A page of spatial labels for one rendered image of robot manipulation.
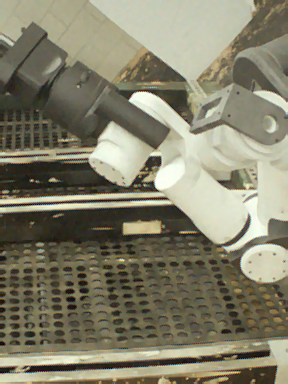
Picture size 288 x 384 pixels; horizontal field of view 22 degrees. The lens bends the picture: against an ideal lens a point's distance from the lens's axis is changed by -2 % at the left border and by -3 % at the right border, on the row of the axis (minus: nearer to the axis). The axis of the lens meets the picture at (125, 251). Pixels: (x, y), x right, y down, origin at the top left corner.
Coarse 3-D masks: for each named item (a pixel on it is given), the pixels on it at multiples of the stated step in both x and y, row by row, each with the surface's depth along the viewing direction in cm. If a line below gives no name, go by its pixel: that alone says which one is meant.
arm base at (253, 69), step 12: (252, 48) 89; (240, 60) 90; (252, 60) 87; (264, 60) 86; (240, 72) 91; (252, 72) 88; (264, 72) 86; (276, 72) 85; (240, 84) 92; (252, 84) 89; (264, 84) 87; (276, 84) 85
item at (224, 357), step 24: (0, 360) 111; (24, 360) 111; (48, 360) 112; (72, 360) 112; (96, 360) 112; (120, 360) 112; (144, 360) 113; (168, 360) 113; (192, 360) 114; (216, 360) 113; (240, 360) 112; (264, 360) 112
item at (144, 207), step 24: (240, 192) 162; (0, 216) 153; (24, 216) 154; (48, 216) 155; (72, 216) 155; (96, 216) 156; (120, 216) 157; (144, 216) 157; (168, 216) 158; (0, 240) 156
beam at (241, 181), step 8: (208, 88) 234; (216, 88) 234; (192, 96) 226; (208, 96) 227; (192, 104) 226; (192, 112) 226; (240, 168) 179; (256, 168) 180; (232, 176) 184; (240, 176) 177; (240, 184) 177; (248, 184) 172
